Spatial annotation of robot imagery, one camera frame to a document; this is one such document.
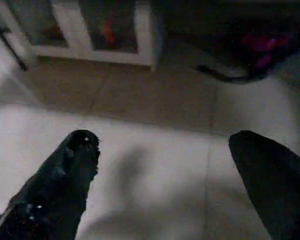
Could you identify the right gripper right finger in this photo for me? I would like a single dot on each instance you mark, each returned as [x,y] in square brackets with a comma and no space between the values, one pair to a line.
[280,190]

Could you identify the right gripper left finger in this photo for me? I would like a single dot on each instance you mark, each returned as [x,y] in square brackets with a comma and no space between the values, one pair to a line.
[50,195]

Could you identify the pink object on floor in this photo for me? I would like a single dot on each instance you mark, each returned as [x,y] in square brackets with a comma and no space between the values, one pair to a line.
[262,47]

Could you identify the white glass-door cabinet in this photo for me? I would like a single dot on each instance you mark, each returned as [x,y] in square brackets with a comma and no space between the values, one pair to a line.
[75,30]

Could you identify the black metal frame leg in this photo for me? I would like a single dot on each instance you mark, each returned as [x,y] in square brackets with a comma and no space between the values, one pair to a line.
[7,42]

